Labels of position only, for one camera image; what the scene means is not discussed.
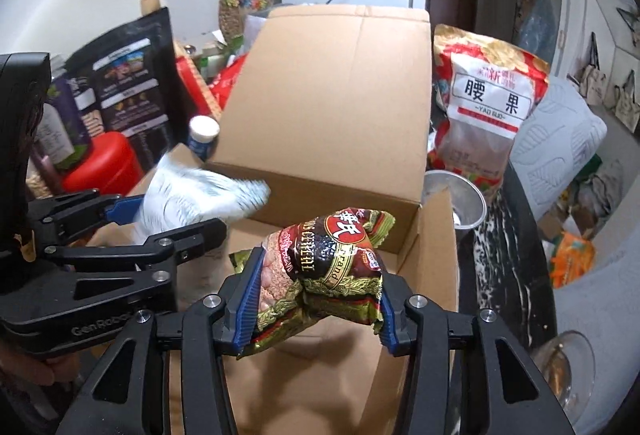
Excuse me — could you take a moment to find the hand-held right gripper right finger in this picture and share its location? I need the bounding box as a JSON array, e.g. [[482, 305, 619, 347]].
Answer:
[[372, 260, 576, 435]]

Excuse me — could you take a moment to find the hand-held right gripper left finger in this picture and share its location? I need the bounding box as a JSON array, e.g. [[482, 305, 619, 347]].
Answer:
[[55, 247, 266, 435]]

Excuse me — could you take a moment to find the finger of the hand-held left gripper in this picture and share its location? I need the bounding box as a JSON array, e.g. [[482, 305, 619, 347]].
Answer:
[[42, 217, 228, 311], [27, 189, 147, 246]]

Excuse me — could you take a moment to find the white snack packet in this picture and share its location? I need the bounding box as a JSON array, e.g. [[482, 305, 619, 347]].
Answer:
[[134, 152, 272, 246]]

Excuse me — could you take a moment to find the green brown snack packet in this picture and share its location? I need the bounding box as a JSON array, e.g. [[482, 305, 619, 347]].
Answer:
[[229, 207, 396, 360]]

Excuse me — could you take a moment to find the brown cardboard box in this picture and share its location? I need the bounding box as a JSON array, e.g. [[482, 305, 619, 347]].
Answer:
[[85, 5, 461, 435]]

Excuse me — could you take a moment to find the person's left hand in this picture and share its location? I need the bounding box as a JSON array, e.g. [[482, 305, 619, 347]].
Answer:
[[0, 347, 81, 386]]

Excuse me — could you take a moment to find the tall jar with green label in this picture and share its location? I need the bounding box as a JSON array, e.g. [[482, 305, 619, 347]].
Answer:
[[47, 75, 93, 170]]

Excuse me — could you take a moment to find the red plastic canister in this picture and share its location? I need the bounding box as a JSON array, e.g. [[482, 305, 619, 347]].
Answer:
[[60, 132, 146, 198]]

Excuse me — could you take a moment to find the small white blue bottle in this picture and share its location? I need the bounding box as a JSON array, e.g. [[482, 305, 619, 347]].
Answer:
[[187, 115, 221, 162]]

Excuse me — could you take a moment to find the black product box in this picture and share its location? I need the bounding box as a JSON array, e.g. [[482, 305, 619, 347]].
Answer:
[[65, 7, 176, 166]]

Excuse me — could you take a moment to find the steel cup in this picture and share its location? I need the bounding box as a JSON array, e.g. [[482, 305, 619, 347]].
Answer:
[[424, 170, 487, 230]]

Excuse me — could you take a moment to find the red snack bag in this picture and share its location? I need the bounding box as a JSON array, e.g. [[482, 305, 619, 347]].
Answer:
[[207, 52, 251, 116]]

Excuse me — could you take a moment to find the clear glass mug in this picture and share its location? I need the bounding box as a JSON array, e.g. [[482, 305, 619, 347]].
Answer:
[[530, 330, 596, 416]]

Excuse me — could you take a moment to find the orange plastic bag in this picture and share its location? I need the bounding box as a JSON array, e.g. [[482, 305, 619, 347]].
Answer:
[[547, 232, 596, 288]]

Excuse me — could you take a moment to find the light blue padded chair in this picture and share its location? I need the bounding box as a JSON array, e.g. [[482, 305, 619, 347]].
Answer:
[[507, 77, 608, 221]]

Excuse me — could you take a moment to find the large red white nut bag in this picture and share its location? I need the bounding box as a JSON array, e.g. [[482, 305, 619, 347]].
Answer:
[[425, 24, 551, 196]]

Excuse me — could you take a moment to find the pile of clothes and bags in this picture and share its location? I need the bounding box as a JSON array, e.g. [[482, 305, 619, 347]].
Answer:
[[570, 160, 626, 216]]

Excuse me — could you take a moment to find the beige tote bag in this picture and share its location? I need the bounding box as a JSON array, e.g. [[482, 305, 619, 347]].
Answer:
[[612, 70, 640, 133], [570, 32, 618, 106]]

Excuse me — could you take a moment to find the blue hanging plastic bag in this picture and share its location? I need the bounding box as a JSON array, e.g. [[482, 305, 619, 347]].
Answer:
[[515, 0, 558, 50]]

